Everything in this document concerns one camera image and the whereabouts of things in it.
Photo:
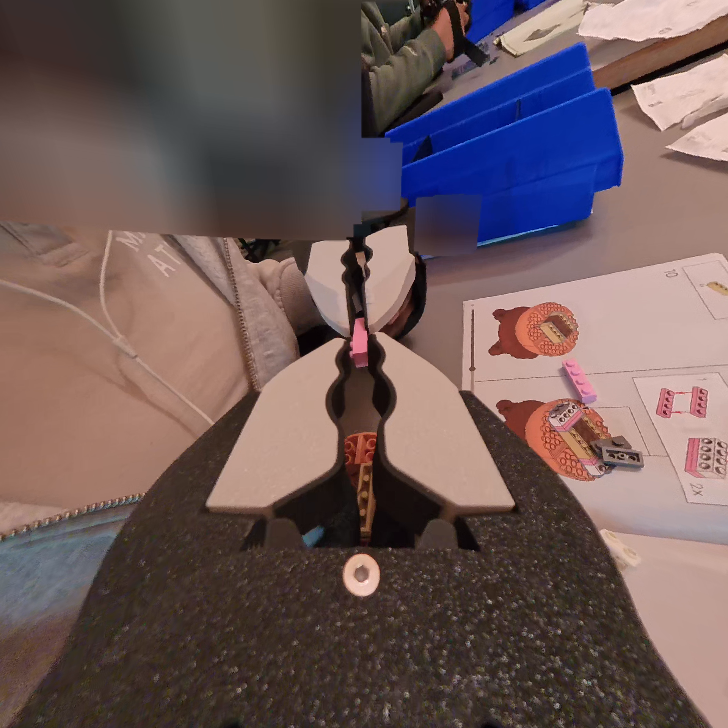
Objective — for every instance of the blue jeans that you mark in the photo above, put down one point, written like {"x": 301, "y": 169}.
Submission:
{"x": 46, "y": 614}

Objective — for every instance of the open building instruction booklet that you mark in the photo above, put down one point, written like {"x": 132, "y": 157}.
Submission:
{"x": 637, "y": 330}

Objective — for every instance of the grey desk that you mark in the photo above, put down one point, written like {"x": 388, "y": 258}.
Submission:
{"x": 671, "y": 205}

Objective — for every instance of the tan brick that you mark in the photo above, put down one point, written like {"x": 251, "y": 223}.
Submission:
{"x": 364, "y": 501}

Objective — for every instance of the small white brick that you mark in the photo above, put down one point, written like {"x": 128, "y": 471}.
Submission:
{"x": 620, "y": 548}

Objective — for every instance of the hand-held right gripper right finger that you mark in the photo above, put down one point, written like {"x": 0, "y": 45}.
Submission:
{"x": 449, "y": 455}

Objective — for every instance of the dark grey brick plate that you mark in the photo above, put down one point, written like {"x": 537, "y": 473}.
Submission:
{"x": 620, "y": 454}

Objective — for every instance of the pink brick plate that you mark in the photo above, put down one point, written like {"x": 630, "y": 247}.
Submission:
{"x": 360, "y": 341}
{"x": 579, "y": 381}

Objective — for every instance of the round orange lego pot build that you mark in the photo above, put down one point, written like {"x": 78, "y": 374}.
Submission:
{"x": 358, "y": 446}

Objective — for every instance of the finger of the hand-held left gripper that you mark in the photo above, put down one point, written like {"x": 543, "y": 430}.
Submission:
{"x": 393, "y": 273}
{"x": 324, "y": 284}

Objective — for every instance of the blue plastic bin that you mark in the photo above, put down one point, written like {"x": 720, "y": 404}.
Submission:
{"x": 512, "y": 159}

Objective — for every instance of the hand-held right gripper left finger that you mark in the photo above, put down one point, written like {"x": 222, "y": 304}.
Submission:
{"x": 273, "y": 455}

